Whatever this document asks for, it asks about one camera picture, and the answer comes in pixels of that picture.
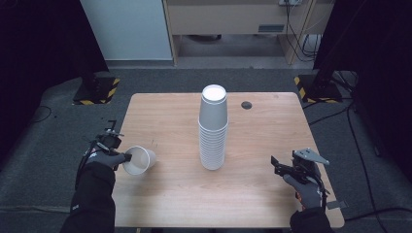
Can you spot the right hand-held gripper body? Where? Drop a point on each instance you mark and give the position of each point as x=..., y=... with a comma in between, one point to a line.
x=307, y=166

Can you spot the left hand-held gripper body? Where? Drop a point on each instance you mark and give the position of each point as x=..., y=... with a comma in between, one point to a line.
x=109, y=139

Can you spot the white disposable paper cup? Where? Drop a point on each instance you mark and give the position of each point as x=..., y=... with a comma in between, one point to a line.
x=141, y=160

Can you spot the stack of white paper cups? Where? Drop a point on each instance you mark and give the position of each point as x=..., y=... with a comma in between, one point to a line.
x=212, y=144

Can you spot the person's left hand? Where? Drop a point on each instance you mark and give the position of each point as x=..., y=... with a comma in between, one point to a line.
x=103, y=158

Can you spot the grey tape strip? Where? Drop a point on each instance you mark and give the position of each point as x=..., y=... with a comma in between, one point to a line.
x=336, y=204

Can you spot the striped black stand base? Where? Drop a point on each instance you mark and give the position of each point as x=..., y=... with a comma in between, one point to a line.
x=97, y=92
x=319, y=92

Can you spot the round black table grommet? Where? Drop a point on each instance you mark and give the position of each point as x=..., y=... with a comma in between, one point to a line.
x=246, y=105

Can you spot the white cabinet panel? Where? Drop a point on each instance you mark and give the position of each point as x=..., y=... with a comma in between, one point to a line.
x=129, y=29

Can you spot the black curtain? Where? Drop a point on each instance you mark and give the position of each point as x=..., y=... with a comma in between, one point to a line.
x=375, y=48
x=39, y=48

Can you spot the light wooden desk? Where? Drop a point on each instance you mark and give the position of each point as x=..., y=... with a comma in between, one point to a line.
x=226, y=17

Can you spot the white power strip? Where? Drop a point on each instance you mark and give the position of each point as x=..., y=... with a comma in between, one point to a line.
x=290, y=2

